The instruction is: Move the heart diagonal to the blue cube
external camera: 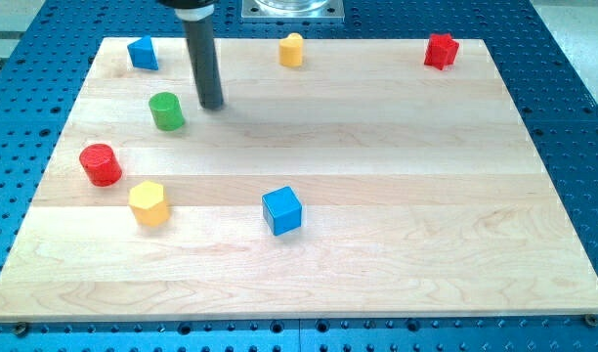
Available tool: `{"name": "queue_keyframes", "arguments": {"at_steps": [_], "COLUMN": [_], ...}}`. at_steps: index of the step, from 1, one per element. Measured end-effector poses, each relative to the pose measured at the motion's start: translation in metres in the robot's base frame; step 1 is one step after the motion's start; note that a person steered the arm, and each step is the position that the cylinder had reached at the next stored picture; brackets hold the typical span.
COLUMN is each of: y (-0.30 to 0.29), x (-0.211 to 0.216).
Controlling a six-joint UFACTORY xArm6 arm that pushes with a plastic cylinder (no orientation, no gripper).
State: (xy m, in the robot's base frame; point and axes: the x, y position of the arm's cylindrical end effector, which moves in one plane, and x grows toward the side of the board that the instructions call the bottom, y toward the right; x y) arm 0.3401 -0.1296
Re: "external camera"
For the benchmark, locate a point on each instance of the green cylinder block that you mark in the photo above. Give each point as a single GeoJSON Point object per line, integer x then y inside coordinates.
{"type": "Point", "coordinates": [166, 111]}

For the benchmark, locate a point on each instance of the red star block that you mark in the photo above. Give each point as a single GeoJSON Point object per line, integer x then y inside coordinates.
{"type": "Point", "coordinates": [441, 51]}

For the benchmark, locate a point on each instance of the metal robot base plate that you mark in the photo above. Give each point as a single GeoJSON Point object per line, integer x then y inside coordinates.
{"type": "Point", "coordinates": [292, 10]}

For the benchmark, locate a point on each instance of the right board stop screw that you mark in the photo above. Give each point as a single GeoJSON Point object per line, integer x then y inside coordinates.
{"type": "Point", "coordinates": [590, 320]}

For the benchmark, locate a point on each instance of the board stop screw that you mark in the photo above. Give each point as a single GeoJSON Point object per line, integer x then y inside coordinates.
{"type": "Point", "coordinates": [590, 320]}
{"type": "Point", "coordinates": [20, 329]}

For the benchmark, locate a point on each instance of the red cylinder block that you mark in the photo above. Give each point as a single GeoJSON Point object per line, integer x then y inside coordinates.
{"type": "Point", "coordinates": [100, 165]}

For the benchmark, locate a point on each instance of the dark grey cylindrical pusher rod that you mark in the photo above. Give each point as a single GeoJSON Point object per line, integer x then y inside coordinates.
{"type": "Point", "coordinates": [200, 40]}

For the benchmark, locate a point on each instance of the yellow hexagon block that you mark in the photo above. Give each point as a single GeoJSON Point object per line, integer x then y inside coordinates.
{"type": "Point", "coordinates": [149, 204]}

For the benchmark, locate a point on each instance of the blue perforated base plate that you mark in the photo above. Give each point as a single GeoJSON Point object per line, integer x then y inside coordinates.
{"type": "Point", "coordinates": [39, 84]}

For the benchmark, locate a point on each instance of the left board stop screw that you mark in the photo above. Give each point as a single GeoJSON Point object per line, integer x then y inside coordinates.
{"type": "Point", "coordinates": [20, 329]}

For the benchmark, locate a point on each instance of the yellow heart block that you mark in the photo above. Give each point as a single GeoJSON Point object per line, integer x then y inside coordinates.
{"type": "Point", "coordinates": [290, 50]}

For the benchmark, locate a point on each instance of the blue cube block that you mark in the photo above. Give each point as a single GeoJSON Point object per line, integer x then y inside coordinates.
{"type": "Point", "coordinates": [282, 210]}

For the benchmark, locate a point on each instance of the light wooden board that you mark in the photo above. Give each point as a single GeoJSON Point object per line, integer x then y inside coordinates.
{"type": "Point", "coordinates": [422, 193]}

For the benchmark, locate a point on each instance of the blue triangular prism block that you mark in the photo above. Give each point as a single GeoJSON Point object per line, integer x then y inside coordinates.
{"type": "Point", "coordinates": [142, 55]}

